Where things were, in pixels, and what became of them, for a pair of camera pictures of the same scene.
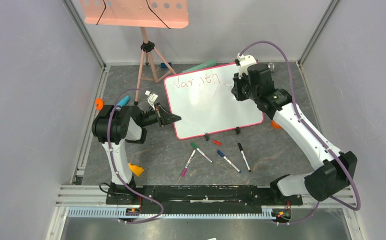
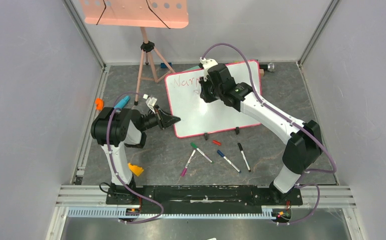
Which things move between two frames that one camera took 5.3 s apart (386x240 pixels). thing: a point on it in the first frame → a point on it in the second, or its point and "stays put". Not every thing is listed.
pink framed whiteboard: x=203 y=98 stays put
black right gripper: x=238 y=88 → x=205 y=91
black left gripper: x=166 y=117 stays put
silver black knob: x=271 y=66 stays put
